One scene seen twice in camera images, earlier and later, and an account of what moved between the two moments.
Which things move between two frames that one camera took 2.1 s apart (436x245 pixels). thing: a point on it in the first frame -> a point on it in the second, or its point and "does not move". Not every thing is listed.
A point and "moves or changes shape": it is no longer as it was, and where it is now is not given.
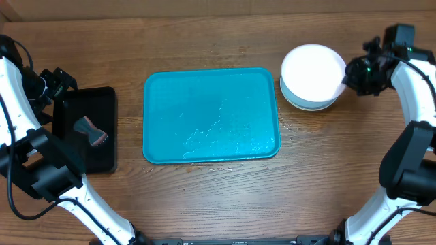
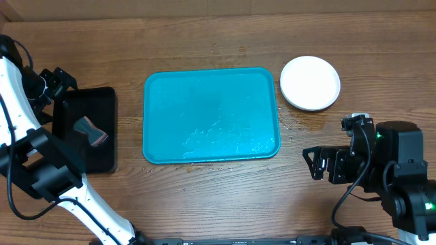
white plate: [313, 73] moves or changes shape
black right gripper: [351, 79] -> [334, 164]
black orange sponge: [96, 136] does not move
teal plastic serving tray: [192, 116] does not move
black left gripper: [60, 79] does not move
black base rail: [315, 239] does not move
